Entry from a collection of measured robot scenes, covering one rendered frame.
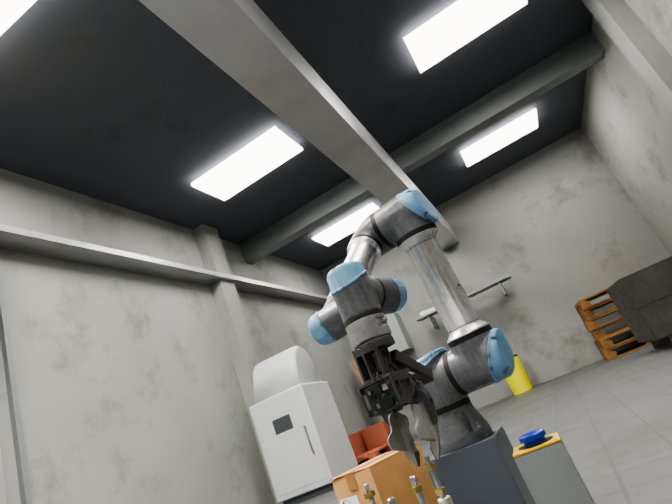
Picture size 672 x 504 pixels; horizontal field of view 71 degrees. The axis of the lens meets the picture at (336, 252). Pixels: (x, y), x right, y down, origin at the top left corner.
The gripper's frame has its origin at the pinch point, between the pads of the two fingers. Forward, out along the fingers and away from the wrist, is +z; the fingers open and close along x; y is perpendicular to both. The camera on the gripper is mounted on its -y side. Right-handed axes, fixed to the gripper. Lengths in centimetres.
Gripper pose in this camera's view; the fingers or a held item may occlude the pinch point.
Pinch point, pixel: (426, 453)
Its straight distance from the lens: 87.5
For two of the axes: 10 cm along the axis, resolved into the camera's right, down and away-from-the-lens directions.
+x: 7.3, -4.9, -4.8
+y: -5.8, -0.8, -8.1
